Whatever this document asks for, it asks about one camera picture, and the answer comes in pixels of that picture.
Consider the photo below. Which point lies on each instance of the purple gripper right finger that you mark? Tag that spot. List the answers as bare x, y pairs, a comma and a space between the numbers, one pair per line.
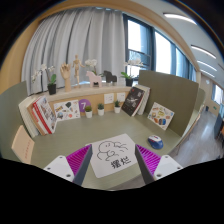
154, 167

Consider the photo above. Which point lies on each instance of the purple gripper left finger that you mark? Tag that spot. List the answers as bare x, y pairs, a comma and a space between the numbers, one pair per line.
72, 167

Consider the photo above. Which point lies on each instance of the blue and white computer mouse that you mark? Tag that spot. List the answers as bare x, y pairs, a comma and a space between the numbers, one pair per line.
155, 142

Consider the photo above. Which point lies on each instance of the white mouse pad with drawing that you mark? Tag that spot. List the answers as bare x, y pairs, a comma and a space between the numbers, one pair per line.
113, 155

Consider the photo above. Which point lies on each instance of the colourful sticker card right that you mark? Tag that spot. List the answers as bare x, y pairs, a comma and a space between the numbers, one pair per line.
160, 115

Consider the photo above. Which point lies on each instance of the sticker sheet card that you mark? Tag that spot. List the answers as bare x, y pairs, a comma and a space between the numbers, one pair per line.
67, 110

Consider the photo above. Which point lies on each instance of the small potted plant left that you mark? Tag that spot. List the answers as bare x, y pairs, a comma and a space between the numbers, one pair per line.
88, 111

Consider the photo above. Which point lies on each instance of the small potted plant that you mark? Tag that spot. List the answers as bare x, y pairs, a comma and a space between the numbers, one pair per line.
88, 111
117, 107
100, 109

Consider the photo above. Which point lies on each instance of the purple round number seven sign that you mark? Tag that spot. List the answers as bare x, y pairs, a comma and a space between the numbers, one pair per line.
83, 103

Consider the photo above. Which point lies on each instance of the tan booklet on left divider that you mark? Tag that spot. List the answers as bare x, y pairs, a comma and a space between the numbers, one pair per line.
23, 145

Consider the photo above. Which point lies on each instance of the small potted plant middle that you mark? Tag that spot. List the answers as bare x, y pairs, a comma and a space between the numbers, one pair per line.
100, 109

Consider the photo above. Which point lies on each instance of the small potted plant right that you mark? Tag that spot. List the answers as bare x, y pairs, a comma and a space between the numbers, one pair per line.
117, 107

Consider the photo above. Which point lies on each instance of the black cover book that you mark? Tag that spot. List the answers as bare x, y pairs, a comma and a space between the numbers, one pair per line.
132, 101

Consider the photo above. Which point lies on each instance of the red and white book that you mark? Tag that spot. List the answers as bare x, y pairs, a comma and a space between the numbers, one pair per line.
45, 114

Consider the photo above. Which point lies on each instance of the white paper note left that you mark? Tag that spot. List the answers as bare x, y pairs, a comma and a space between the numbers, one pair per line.
109, 98

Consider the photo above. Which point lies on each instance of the white paper note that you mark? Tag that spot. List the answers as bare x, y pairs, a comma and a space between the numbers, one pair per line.
109, 98
121, 97

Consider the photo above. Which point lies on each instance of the white paper note right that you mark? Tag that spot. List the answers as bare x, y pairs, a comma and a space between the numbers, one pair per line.
121, 97

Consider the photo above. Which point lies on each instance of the white book stack left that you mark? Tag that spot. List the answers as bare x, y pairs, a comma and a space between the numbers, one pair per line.
23, 108

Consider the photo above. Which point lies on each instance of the white orchid in black pot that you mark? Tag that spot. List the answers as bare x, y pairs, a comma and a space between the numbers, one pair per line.
50, 77

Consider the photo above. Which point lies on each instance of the pink wooden horse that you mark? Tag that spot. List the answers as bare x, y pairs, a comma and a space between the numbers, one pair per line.
94, 79

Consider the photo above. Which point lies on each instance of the white orchid right black pot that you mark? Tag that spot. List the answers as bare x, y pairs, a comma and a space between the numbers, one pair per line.
128, 76

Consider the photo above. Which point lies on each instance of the black wooden horse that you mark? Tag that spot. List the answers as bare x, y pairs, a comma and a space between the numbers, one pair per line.
110, 78

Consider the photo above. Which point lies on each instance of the wooden hand model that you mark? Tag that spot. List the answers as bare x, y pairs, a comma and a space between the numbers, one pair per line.
65, 70

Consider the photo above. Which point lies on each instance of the wooden mannequin figure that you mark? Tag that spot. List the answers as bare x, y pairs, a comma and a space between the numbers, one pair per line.
76, 65

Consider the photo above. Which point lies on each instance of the white orchid behind pink horse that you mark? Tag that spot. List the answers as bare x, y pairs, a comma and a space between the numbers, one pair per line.
91, 64

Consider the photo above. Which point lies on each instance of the grey curtain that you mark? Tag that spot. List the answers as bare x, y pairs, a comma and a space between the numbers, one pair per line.
82, 33

